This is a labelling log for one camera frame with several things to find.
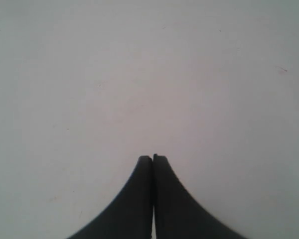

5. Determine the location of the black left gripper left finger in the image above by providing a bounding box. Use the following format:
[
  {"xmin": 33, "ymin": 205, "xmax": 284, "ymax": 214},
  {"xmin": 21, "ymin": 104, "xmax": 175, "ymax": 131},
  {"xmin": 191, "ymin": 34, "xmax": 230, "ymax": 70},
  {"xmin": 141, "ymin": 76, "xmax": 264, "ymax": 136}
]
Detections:
[{"xmin": 70, "ymin": 156, "xmax": 153, "ymax": 239}]

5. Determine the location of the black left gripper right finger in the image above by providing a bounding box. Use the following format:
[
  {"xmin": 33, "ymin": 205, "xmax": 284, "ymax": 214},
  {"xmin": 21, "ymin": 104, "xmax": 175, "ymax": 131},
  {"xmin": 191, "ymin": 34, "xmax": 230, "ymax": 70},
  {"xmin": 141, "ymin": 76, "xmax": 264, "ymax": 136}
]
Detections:
[{"xmin": 153, "ymin": 154, "xmax": 243, "ymax": 239}]

